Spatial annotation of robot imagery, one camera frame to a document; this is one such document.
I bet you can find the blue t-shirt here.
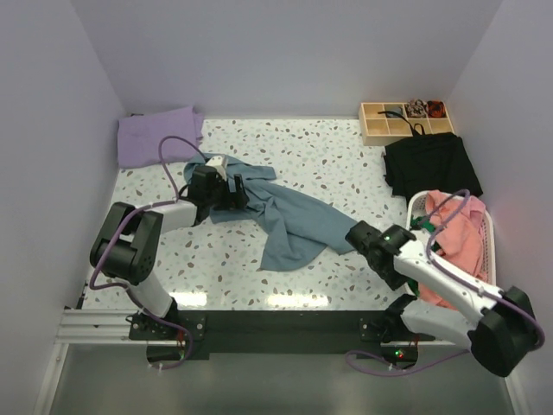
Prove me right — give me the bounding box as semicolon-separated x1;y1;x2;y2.
210;156;357;271

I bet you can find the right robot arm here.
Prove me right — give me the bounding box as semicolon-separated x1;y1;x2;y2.
346;221;545;377

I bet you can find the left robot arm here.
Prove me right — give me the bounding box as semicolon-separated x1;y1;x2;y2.
89;165;249;339

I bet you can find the green garment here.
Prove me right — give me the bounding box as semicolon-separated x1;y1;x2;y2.
410;216;446;306

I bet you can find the pink t-shirt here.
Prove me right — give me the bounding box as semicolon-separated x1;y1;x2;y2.
425;190;489;310

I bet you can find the white perforated laundry basket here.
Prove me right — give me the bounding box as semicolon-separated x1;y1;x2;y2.
407;190;497;285

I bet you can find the folded purple t-shirt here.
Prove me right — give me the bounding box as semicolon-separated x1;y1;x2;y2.
117;106;204;169

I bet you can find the black folded garment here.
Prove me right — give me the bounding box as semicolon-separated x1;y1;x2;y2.
384;132;483;201

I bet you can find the wooden compartment tray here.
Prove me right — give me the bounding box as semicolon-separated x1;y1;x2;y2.
358;101;454;146

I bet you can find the patterned fabric scrunchie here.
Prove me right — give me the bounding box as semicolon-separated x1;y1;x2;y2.
404;99;428;118

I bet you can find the orange black scrunchie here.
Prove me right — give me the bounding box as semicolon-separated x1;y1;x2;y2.
426;100;448;118

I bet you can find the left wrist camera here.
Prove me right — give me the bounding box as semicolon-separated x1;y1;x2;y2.
206;155;228;180

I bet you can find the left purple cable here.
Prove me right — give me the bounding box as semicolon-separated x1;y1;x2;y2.
88;135;208;369

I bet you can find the purple cable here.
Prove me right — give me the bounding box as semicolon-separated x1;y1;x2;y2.
344;188;546;376
88;135;208;369

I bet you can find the black strap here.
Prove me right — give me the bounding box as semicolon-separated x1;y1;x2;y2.
378;109;428;136

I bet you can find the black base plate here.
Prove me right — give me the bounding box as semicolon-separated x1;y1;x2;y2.
125;310;432;362

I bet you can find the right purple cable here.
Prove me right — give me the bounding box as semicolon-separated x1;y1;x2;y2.
344;188;546;376

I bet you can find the aluminium rail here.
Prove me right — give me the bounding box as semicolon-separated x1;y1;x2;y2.
55;310;135;345

